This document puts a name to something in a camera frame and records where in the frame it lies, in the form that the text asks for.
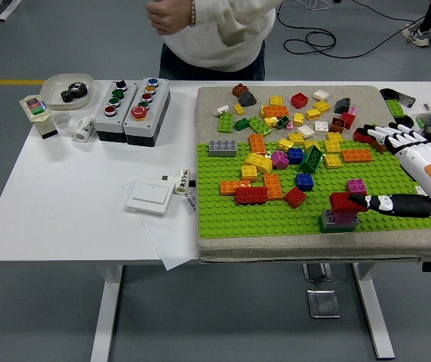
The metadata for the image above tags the person's right hand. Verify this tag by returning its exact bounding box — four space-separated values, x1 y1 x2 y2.
145 0 195 37

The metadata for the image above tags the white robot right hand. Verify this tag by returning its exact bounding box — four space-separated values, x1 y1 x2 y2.
348 121 431 219

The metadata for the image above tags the red eight-stud brick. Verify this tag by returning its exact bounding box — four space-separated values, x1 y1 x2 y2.
235 186 269 206
329 192 369 214

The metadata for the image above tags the green studded baseplate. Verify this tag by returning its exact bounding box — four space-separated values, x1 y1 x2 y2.
196 141 431 239

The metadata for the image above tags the person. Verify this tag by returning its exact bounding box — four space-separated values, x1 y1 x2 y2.
146 0 281 81
401 0 431 49

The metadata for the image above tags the lime green long brick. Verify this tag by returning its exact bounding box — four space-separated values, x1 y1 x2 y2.
384 97 406 119

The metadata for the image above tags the dark rectangular card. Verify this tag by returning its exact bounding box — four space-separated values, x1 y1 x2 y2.
392 91 417 109

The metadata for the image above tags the orange eight-stud brick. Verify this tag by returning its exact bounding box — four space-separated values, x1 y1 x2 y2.
263 104 290 118
263 173 285 200
248 133 268 156
220 179 253 196
340 149 374 164

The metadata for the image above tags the red rounded brick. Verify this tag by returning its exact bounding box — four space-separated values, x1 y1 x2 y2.
352 127 375 144

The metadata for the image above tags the grey emergency-stop control box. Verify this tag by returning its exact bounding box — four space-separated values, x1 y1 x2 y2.
123 77 171 147

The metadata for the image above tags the dark grey slope brick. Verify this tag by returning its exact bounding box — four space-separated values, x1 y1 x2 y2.
334 97 352 115
237 90 257 107

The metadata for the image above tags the dark grey base brick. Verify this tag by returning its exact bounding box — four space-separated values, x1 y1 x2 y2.
319 209 360 233

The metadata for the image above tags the black gear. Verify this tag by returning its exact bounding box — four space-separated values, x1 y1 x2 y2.
60 88 85 103
66 81 89 100

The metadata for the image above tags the blue square brick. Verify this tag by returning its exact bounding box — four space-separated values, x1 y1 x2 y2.
287 147 306 165
294 172 316 192

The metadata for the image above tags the grey four-button control box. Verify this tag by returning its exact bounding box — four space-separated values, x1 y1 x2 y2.
93 79 140 143

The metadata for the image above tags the white bowl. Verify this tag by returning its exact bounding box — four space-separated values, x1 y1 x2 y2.
40 72 94 111

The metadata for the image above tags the green eight-stud brick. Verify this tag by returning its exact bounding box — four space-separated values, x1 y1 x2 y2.
248 115 272 136

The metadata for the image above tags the light grey eight-stud brick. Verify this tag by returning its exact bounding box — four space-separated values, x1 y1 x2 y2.
208 140 239 158

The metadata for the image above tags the white pipe tee fitting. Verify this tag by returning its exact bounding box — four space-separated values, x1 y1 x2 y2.
67 115 96 143

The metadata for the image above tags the magenta square brick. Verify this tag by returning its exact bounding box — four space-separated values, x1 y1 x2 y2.
271 149 291 170

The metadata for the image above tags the white table leg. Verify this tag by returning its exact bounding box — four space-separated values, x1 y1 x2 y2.
90 265 124 362
352 262 396 360

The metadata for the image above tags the white desk foot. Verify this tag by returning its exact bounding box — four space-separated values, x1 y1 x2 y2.
0 0 24 22

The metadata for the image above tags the white labelled cylinder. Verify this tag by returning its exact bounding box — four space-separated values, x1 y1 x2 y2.
172 168 192 195

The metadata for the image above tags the large yellow rounded brick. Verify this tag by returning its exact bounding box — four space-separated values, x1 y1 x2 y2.
244 152 275 174

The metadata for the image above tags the metal floor outlet plate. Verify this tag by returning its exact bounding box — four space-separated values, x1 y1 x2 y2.
306 289 341 320

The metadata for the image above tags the white written label strip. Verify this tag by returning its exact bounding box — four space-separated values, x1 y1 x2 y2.
185 190 199 215

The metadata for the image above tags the clear plastic sheet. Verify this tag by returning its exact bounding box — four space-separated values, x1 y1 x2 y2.
122 179 201 272

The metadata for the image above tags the black ring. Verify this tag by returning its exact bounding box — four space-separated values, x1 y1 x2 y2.
395 115 416 130

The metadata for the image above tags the black floor cable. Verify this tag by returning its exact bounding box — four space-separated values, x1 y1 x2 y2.
275 0 429 60

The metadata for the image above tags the white floor cable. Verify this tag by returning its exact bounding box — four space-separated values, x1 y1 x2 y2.
300 0 331 11

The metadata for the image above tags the white switch unit coloured display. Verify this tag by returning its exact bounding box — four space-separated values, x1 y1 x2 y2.
19 94 59 140

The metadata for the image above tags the white wall switch plate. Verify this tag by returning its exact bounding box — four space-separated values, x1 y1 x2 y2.
125 180 173 216

